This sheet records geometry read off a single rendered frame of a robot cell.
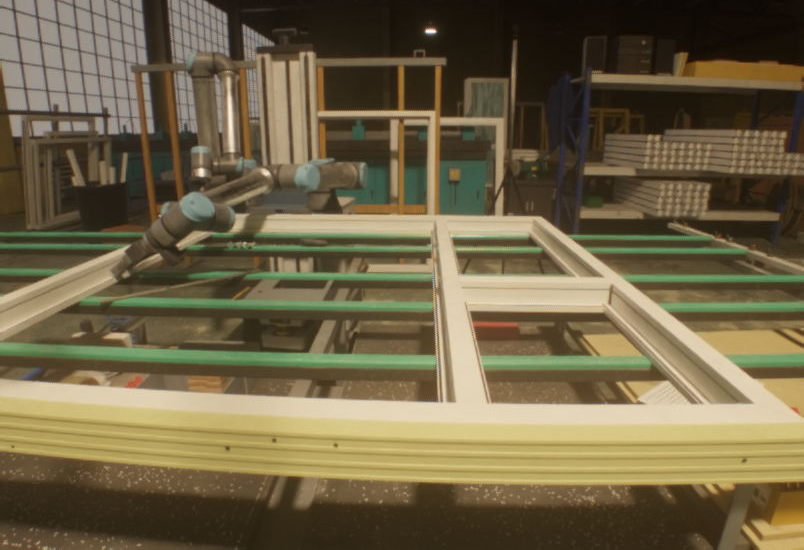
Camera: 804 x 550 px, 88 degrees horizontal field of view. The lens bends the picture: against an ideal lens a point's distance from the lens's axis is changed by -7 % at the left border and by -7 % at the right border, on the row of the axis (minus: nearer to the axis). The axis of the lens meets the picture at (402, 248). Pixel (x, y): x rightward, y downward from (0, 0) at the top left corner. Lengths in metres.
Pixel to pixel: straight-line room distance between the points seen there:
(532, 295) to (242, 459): 0.77
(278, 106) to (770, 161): 5.10
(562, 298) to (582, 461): 0.61
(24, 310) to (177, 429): 0.75
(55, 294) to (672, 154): 5.58
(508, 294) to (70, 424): 0.90
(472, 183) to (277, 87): 3.26
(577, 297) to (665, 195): 4.62
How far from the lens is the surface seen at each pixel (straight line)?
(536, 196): 5.47
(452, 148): 5.45
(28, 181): 7.25
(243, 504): 1.03
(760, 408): 0.78
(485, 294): 1.13
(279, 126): 2.84
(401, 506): 0.98
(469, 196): 5.57
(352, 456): 0.61
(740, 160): 5.90
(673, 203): 5.81
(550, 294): 1.16
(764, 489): 1.07
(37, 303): 1.37
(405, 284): 1.36
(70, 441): 0.77
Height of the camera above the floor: 1.29
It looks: 15 degrees down
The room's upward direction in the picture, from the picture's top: straight up
